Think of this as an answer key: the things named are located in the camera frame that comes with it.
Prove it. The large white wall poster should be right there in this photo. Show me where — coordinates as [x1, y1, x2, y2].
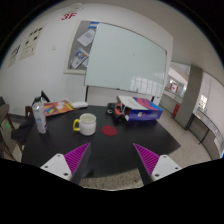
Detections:
[19, 24, 46, 62]

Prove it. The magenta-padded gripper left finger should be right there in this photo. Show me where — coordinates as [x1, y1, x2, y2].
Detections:
[39, 142, 92, 185]

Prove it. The grey pinboard with papers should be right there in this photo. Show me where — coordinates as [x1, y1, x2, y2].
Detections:
[63, 20, 100, 75]

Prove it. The flat round red coaster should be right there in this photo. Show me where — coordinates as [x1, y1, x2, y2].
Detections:
[101, 124, 118, 137]

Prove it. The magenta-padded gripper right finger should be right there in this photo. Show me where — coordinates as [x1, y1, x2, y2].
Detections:
[132, 143, 183, 185]

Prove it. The orange colourful booklet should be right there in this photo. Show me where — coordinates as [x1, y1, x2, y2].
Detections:
[43, 100, 76, 117]

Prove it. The small white wall poster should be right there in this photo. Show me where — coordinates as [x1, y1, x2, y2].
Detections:
[7, 44, 22, 69]

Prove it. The small white case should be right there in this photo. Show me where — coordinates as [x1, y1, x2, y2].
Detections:
[70, 101, 89, 110]

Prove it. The red and black item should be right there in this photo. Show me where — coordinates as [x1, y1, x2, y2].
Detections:
[106, 102, 127, 118]

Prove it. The dark wooden chair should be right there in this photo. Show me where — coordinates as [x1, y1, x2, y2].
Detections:
[0, 96, 16, 158]

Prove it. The red floor number sign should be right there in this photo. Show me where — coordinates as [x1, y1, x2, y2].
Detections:
[60, 12, 78, 22]

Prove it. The whiteboard on stand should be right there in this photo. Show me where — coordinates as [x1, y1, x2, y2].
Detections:
[83, 22, 168, 103]

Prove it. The white mug with yellow handle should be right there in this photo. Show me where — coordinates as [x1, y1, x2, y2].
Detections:
[72, 112, 98, 137]

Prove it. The clear plastic water bottle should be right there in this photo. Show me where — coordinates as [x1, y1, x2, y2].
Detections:
[31, 96, 48, 135]

